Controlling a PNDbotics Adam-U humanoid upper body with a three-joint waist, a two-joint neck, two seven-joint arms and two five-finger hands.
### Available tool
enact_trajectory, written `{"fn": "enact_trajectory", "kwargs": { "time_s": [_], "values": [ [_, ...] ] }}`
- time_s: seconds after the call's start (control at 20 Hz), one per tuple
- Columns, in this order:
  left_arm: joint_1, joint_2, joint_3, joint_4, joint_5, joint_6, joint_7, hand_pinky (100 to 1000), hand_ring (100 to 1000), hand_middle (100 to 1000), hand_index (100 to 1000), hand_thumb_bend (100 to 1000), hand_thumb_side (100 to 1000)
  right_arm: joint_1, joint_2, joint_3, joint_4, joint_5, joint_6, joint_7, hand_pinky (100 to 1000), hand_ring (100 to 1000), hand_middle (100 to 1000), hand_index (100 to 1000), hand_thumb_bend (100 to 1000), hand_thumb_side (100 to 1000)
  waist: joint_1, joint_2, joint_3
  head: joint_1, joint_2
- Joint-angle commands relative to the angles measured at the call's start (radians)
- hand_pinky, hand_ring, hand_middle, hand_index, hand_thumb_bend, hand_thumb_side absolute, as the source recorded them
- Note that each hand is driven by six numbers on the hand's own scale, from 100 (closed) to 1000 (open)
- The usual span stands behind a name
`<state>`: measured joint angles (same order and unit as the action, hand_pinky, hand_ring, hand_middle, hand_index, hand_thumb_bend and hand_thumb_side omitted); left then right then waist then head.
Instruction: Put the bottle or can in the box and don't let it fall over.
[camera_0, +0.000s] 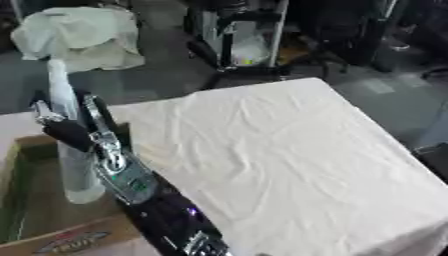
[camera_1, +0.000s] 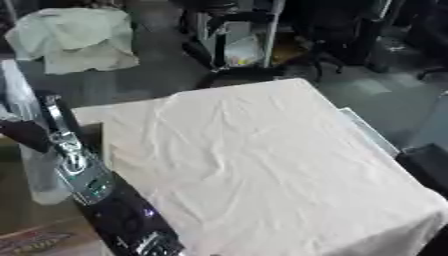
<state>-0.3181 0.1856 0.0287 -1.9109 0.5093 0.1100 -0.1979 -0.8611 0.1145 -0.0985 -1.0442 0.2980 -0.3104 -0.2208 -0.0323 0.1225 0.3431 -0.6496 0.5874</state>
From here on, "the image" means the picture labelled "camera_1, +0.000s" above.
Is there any black office chair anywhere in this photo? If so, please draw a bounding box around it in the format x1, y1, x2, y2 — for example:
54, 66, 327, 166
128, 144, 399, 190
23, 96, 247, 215
400, 0, 448, 81
288, 0, 389, 83

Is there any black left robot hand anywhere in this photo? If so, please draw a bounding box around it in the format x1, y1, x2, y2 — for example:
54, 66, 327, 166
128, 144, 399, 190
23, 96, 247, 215
0, 93, 84, 155

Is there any chair covered with white cloth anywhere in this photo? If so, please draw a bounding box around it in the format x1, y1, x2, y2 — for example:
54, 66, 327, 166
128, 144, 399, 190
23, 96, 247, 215
3, 7, 142, 76

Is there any white plastic bag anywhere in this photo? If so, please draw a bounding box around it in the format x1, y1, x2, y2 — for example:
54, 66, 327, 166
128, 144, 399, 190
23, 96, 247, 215
222, 34, 266, 68

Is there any black bag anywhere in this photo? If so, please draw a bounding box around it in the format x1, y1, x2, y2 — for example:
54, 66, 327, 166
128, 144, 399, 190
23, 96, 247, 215
393, 143, 448, 199

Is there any tan cardboard box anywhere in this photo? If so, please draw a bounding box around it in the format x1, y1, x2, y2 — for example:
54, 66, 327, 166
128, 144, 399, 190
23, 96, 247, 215
0, 122, 116, 256

